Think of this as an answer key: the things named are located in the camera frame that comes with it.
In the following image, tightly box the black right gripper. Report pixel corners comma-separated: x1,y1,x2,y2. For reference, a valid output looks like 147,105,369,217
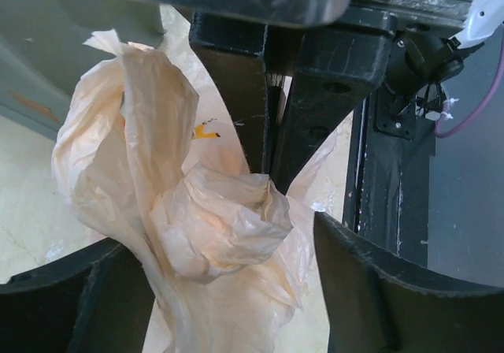
145,0,473,193

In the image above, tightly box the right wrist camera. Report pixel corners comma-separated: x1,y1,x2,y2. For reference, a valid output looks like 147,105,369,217
454,0,503,49

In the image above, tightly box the banana print plastic bag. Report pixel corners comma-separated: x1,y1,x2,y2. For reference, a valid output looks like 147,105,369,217
52,30,335,352

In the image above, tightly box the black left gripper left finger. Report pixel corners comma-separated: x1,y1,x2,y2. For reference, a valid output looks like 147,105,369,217
1,238,154,352

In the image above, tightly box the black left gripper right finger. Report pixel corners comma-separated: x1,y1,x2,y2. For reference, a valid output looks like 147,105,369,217
313,212,503,352

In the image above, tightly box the black base frame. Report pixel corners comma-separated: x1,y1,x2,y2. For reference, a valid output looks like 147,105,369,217
343,93,435,266

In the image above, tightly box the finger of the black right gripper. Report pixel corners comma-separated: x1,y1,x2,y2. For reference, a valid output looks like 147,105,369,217
189,12,270,173

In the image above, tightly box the green fabric grocery bag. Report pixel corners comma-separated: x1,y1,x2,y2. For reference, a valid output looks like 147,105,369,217
1,0,165,139

